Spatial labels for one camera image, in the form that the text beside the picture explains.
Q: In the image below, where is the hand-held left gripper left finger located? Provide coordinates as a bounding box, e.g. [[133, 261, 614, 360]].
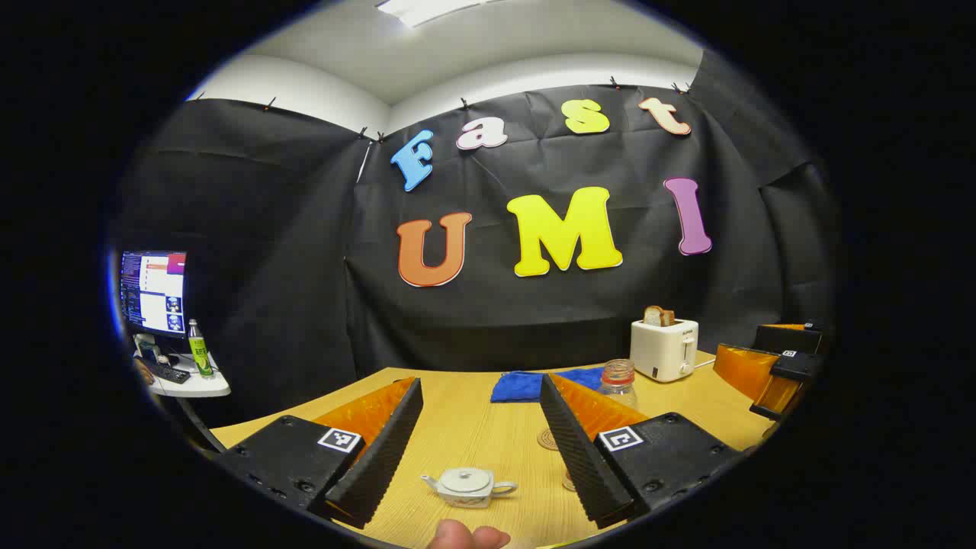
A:
[[216, 376, 425, 531]]

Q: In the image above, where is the computer monitor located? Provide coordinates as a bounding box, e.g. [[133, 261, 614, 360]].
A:
[[118, 250, 188, 339]]

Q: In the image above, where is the ceiling light panel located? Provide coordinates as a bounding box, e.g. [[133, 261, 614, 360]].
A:
[[375, 0, 489, 29]]

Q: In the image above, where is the clear plastic water bottle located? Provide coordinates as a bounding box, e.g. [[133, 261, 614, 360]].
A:
[[597, 358, 640, 410]]

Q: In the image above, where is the white ceramic teacup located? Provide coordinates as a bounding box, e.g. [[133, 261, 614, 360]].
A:
[[421, 467, 519, 509]]

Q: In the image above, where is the black backdrop cloth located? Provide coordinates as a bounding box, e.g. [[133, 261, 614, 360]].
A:
[[114, 50, 840, 428]]

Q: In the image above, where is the white toaster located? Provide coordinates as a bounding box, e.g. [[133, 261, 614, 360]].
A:
[[630, 318, 700, 384]]

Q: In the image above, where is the blue folded cloth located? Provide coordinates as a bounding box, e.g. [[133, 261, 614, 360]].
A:
[[490, 368, 607, 403]]

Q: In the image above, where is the green drink bottle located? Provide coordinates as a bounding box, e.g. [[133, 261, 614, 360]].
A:
[[188, 319, 214, 378]]

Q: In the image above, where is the black keyboard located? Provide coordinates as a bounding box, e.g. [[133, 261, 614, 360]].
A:
[[141, 358, 191, 384]]

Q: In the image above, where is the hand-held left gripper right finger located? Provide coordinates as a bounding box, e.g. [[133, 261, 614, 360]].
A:
[[539, 372, 746, 528]]

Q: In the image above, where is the white side table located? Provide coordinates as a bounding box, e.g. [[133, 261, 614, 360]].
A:
[[133, 351, 232, 399]]

